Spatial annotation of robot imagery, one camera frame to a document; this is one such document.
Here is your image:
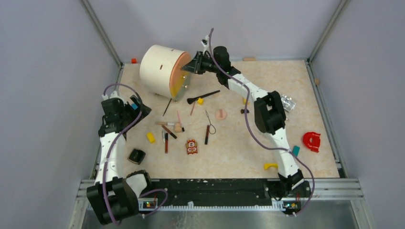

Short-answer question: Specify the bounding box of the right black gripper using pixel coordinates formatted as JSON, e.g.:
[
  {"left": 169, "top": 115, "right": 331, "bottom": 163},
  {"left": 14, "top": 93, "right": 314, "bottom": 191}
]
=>
[{"left": 181, "top": 52, "right": 220, "bottom": 76}]

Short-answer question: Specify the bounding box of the cream round drawer organizer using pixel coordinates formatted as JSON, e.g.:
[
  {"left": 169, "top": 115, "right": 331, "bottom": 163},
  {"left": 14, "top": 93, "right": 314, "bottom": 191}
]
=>
[{"left": 139, "top": 45, "right": 192, "bottom": 100}]

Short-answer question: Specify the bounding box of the thin black stick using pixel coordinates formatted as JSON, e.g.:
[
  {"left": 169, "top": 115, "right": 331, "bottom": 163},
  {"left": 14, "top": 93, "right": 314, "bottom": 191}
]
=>
[{"left": 162, "top": 98, "right": 172, "bottom": 116}]

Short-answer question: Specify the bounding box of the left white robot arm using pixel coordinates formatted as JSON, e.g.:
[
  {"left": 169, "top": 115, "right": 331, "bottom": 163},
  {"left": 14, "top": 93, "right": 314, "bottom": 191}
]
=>
[{"left": 86, "top": 91, "right": 153, "bottom": 226}]

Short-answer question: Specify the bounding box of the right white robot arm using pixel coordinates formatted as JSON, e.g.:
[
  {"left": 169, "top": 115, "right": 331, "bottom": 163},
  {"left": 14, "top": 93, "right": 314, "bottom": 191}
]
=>
[{"left": 182, "top": 29, "right": 309, "bottom": 197}]

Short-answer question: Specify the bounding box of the black makeup brush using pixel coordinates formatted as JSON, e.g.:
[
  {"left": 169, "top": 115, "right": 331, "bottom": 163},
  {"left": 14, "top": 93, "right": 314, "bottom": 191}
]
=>
[{"left": 186, "top": 90, "right": 220, "bottom": 104}]

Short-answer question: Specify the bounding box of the beige makeup sponge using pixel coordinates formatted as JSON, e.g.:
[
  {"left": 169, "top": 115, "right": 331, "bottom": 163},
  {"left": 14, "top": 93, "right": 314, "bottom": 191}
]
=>
[{"left": 173, "top": 122, "right": 183, "bottom": 133}]

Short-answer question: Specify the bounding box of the small blue block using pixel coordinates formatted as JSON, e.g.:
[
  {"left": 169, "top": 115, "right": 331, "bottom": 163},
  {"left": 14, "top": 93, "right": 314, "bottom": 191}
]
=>
[{"left": 131, "top": 103, "right": 138, "bottom": 110}]

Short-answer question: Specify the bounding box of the small yellow cube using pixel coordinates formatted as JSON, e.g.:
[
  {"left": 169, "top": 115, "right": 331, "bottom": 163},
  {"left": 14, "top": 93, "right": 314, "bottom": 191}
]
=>
[{"left": 197, "top": 98, "right": 204, "bottom": 105}]

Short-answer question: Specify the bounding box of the yellow wedge block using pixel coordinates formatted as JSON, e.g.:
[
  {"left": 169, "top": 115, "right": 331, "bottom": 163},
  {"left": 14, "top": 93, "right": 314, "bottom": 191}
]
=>
[{"left": 146, "top": 132, "right": 156, "bottom": 144}]

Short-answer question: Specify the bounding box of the nude concealer tube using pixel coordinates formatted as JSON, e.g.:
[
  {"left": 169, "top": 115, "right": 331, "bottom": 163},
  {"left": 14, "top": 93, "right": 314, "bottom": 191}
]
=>
[{"left": 155, "top": 122, "right": 175, "bottom": 126}]

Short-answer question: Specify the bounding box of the black compact case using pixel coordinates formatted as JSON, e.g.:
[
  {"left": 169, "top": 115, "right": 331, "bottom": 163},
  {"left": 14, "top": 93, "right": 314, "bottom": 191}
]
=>
[{"left": 128, "top": 148, "right": 146, "bottom": 165}]

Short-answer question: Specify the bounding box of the black hair loop tool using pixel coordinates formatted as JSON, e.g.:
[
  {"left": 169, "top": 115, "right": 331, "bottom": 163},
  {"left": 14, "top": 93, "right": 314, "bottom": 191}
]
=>
[{"left": 205, "top": 110, "right": 216, "bottom": 135}]

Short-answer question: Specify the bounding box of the pink thin brush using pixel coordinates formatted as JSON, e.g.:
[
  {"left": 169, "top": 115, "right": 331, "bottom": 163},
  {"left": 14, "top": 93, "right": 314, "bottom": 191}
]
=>
[{"left": 176, "top": 110, "right": 185, "bottom": 132}]

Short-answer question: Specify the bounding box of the pink round powder puff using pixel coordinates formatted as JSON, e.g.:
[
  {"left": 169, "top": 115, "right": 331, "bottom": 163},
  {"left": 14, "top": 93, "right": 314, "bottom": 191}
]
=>
[{"left": 215, "top": 109, "right": 227, "bottom": 120}]

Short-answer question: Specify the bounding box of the brown lipstick tube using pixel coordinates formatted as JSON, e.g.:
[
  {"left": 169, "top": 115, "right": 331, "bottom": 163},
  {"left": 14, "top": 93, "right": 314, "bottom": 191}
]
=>
[{"left": 161, "top": 125, "right": 177, "bottom": 139}]

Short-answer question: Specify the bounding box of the dark red lip gloss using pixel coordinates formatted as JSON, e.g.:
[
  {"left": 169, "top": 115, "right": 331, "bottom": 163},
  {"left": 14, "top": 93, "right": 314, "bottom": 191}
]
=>
[{"left": 204, "top": 125, "right": 210, "bottom": 145}]

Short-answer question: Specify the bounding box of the red owl number toy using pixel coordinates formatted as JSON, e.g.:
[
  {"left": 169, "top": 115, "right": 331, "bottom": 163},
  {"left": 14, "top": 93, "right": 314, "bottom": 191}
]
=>
[{"left": 185, "top": 139, "right": 198, "bottom": 155}]

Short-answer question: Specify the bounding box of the clear plastic wrapper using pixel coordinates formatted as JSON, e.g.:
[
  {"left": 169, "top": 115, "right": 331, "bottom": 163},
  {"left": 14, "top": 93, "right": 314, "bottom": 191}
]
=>
[{"left": 281, "top": 94, "right": 296, "bottom": 112}]

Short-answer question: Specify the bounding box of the yellow arch block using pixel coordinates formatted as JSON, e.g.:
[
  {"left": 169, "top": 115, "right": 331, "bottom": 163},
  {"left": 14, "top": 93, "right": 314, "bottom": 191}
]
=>
[{"left": 263, "top": 163, "right": 278, "bottom": 170}]

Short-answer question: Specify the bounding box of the teal block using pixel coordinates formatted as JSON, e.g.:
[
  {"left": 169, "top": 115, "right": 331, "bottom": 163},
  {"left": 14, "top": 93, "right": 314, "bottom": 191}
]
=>
[{"left": 292, "top": 146, "right": 300, "bottom": 157}]

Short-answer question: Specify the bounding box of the red horseshoe toy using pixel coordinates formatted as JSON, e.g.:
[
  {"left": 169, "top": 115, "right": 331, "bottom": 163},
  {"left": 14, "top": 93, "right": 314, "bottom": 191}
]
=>
[{"left": 302, "top": 132, "right": 321, "bottom": 153}]

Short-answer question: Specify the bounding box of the wooden peg at wall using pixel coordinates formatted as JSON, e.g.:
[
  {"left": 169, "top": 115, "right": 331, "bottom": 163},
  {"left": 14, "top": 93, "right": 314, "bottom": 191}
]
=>
[{"left": 243, "top": 57, "right": 256, "bottom": 62}]

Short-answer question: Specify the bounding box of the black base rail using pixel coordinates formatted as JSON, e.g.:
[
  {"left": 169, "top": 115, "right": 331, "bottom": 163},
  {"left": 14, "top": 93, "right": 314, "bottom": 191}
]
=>
[{"left": 146, "top": 178, "right": 310, "bottom": 207}]

